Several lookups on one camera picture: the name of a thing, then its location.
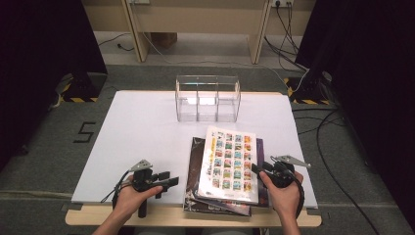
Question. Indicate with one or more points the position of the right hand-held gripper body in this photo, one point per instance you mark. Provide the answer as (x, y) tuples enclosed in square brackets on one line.
[(282, 174)]

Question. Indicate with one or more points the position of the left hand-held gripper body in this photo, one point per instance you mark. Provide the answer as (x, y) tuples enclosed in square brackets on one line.
[(143, 179)]

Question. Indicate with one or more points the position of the white book with picture grid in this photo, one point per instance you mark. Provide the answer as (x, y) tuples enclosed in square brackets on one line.
[(231, 163)]

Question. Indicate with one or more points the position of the black and red magazine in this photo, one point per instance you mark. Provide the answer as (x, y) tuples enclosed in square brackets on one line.
[(195, 163)]

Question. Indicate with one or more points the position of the clear acrylic book rack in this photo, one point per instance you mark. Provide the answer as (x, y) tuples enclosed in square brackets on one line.
[(208, 107)]

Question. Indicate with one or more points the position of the person's right hand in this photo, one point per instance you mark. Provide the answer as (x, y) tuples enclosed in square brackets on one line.
[(287, 199)]

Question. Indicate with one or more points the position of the person's left hand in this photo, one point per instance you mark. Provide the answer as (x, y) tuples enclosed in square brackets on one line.
[(127, 199)]

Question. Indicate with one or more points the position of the white table mat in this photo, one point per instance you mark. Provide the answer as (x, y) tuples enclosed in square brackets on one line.
[(137, 137)]

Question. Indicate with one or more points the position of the black stand base striped tape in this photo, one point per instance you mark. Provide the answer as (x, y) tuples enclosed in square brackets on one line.
[(84, 86), (310, 88)]

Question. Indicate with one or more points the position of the black curtain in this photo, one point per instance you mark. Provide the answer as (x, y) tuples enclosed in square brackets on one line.
[(39, 65), (375, 81)]

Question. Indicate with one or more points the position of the brown cardboard box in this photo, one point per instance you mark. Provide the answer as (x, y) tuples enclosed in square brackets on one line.
[(164, 39)]

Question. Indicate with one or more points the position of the beige wooden desk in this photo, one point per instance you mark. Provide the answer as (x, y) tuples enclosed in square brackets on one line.
[(195, 13)]

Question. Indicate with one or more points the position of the white wall socket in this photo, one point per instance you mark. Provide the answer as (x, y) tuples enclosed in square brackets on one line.
[(283, 2), (139, 1)]

